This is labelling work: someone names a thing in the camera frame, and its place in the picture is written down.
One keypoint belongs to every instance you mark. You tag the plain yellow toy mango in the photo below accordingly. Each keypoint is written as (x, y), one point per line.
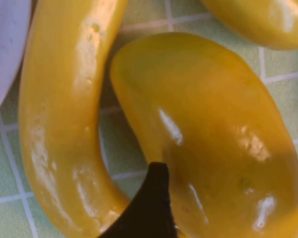
(201, 111)

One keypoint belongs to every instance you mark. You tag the pink round plate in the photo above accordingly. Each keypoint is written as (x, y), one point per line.
(5, 49)

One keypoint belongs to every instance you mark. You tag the yellow toy banana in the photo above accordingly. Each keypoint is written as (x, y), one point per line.
(250, 22)
(59, 111)

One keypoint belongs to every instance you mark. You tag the green checked tablecloth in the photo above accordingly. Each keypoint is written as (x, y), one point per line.
(283, 64)

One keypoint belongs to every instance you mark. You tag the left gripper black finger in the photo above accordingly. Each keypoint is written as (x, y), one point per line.
(149, 210)

